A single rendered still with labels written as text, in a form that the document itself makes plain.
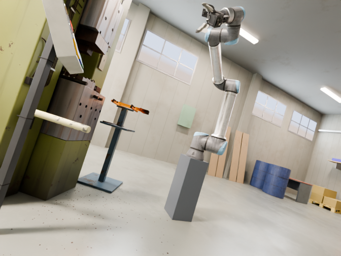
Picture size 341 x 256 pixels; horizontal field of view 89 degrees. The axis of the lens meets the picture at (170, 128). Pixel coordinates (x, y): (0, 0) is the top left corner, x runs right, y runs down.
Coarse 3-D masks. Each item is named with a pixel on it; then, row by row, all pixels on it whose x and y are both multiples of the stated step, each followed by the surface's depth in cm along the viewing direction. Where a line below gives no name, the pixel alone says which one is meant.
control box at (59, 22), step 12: (48, 0) 75; (60, 0) 77; (48, 12) 76; (60, 12) 77; (48, 24) 76; (60, 24) 77; (60, 36) 78; (72, 36) 84; (60, 48) 78; (72, 48) 80; (60, 60) 83; (72, 60) 86; (72, 72) 106
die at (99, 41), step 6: (78, 30) 140; (84, 30) 140; (90, 30) 139; (78, 36) 140; (84, 36) 139; (90, 36) 139; (96, 36) 139; (78, 42) 148; (84, 42) 144; (90, 42) 140; (96, 42) 140; (102, 42) 148; (96, 48) 149; (102, 48) 150
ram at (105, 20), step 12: (96, 0) 136; (108, 0) 138; (84, 12) 135; (96, 12) 135; (108, 12) 143; (120, 12) 161; (84, 24) 135; (96, 24) 134; (108, 24) 148; (108, 36) 154
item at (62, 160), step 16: (48, 144) 131; (64, 144) 130; (80, 144) 151; (32, 160) 131; (48, 160) 130; (64, 160) 136; (80, 160) 160; (32, 176) 130; (48, 176) 129; (64, 176) 143; (32, 192) 129; (48, 192) 129
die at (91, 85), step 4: (60, 72) 138; (68, 72) 138; (72, 76) 137; (76, 76) 137; (80, 76) 137; (84, 80) 140; (88, 80) 145; (88, 84) 147; (92, 84) 153; (92, 88) 155
